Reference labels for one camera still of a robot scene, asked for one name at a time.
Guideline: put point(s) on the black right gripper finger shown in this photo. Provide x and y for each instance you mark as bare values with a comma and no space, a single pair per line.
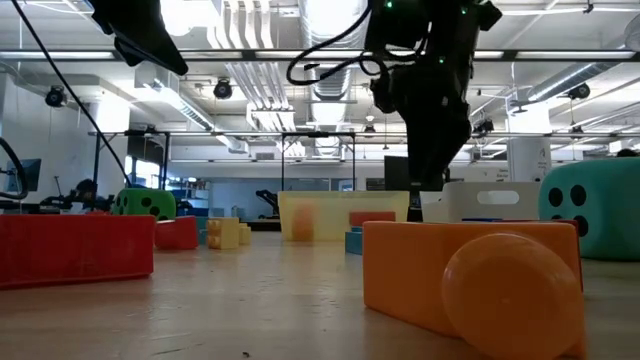
384,92
430,150

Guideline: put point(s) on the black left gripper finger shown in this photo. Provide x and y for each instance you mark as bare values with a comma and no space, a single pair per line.
135,25

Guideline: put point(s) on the yellow translucent plastic bin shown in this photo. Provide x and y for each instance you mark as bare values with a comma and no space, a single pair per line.
325,205

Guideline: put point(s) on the orange red toy brick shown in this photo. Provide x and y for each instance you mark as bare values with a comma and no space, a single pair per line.
303,225

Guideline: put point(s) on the green foam die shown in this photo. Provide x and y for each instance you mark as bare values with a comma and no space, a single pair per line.
145,202

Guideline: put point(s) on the red stepped toy brick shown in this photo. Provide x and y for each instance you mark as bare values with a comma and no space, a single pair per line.
177,234
75,250

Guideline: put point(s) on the yellow square toy brick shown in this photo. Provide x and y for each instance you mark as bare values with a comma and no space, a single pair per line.
245,235
222,234

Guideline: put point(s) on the black background robot arm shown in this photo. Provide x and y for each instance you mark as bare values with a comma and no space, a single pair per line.
60,202
267,199

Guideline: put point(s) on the black ceiling spotlight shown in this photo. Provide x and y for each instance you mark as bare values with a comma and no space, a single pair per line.
369,130
579,91
222,89
482,126
55,96

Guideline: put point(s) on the black monitor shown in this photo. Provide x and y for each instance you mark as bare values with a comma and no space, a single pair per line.
395,172

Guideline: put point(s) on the white plastic bin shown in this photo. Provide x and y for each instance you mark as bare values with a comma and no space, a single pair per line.
465,210

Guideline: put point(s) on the blue oval toy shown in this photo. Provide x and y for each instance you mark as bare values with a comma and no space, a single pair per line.
482,219

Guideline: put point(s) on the black overhead beam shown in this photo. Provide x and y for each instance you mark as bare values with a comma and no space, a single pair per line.
225,56

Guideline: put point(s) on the white pillar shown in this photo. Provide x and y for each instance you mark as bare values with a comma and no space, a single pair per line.
529,155

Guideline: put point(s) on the blue square toy brick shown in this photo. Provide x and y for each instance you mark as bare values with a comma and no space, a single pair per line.
353,241

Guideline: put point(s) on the orange brick with round disc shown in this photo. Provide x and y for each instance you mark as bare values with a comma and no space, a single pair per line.
410,270

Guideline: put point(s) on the person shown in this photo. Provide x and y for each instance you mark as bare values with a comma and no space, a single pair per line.
86,189

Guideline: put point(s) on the blue screen monitor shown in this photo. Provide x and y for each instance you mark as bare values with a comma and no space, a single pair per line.
31,175

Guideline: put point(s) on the teal foam die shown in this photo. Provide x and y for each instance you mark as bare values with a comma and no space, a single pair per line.
610,210

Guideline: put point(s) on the grey round fan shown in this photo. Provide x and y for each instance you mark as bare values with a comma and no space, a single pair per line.
634,32

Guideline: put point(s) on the silver ventilation duct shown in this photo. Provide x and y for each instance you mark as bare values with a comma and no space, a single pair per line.
327,105
565,80

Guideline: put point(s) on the black rack frame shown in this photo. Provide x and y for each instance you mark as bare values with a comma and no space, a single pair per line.
95,165
282,165

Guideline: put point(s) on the black metal frame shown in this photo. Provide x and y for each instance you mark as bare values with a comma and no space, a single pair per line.
265,226

